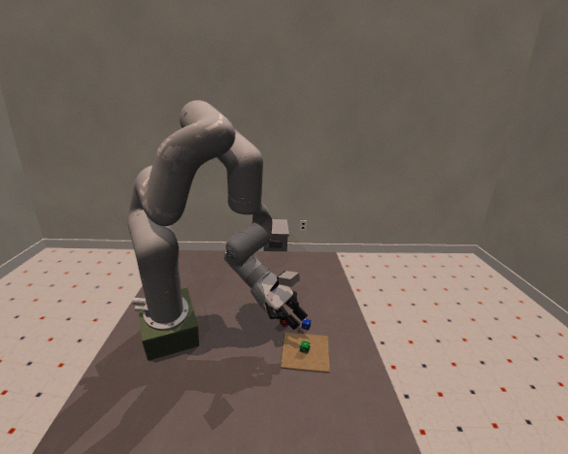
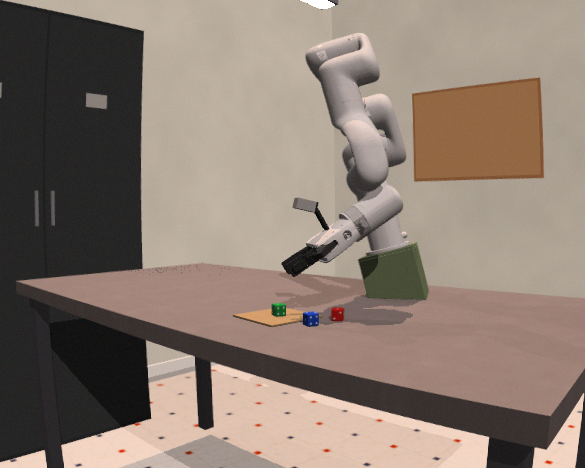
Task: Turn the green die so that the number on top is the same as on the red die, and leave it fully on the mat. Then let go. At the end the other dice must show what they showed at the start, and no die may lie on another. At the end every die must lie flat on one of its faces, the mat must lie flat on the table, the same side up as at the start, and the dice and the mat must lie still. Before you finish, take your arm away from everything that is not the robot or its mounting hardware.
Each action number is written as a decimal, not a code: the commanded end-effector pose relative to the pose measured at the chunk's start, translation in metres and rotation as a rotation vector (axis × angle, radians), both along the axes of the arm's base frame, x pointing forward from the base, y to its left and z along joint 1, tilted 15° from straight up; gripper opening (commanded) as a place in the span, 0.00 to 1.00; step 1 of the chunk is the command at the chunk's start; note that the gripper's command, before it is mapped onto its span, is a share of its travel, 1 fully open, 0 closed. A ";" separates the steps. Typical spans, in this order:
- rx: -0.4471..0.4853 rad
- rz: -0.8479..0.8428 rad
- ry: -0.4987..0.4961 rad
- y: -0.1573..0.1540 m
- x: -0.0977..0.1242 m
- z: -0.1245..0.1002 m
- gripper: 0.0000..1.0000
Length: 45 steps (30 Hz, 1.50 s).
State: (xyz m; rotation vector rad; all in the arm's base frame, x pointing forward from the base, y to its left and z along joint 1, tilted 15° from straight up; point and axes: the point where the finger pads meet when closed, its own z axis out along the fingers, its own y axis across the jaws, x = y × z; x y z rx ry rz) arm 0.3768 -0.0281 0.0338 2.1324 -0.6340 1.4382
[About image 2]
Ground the red die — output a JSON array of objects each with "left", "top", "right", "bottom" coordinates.
[{"left": 331, "top": 308, "right": 344, "bottom": 321}]

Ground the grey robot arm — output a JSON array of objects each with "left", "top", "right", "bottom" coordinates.
[{"left": 305, "top": 33, "right": 410, "bottom": 256}]

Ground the green die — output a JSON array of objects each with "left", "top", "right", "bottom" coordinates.
[{"left": 272, "top": 303, "right": 286, "bottom": 317}]

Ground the blue die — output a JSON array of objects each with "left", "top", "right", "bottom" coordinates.
[{"left": 303, "top": 312, "right": 319, "bottom": 327}]

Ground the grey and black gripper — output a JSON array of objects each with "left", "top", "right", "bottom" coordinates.
[{"left": 281, "top": 213, "right": 361, "bottom": 277}]

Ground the orange flat mat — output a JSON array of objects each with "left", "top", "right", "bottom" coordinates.
[{"left": 233, "top": 308, "right": 303, "bottom": 327}]

